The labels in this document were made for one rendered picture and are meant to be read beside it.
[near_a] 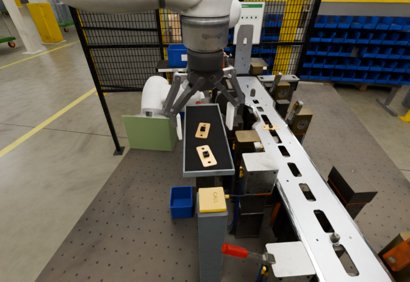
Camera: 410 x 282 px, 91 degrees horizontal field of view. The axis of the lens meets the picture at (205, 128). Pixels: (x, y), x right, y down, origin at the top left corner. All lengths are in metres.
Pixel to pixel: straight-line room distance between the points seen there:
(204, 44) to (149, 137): 0.96
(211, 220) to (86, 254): 0.65
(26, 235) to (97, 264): 1.27
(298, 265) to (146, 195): 0.76
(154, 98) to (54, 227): 1.36
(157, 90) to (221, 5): 0.95
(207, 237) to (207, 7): 0.50
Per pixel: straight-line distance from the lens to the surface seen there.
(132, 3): 0.38
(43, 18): 8.27
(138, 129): 1.28
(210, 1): 0.38
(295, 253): 0.59
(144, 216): 1.05
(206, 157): 0.59
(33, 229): 2.23
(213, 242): 0.61
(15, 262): 2.13
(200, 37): 0.39
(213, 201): 0.50
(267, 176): 0.68
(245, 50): 1.62
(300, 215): 0.72
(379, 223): 1.27
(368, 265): 0.73
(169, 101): 0.45
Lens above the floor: 1.57
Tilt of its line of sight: 36 degrees down
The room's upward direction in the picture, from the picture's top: straight up
